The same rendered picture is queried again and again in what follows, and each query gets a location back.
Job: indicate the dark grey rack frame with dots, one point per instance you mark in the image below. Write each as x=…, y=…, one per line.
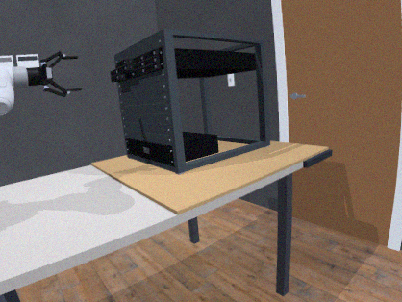
x=156, y=137

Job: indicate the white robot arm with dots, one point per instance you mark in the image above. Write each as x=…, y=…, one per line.
x=18, y=75

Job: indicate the light wooden board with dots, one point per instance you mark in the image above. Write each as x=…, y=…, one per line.
x=201, y=185

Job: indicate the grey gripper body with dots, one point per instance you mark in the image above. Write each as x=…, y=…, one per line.
x=34, y=77

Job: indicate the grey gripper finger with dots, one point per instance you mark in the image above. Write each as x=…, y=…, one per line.
x=61, y=56
x=65, y=91

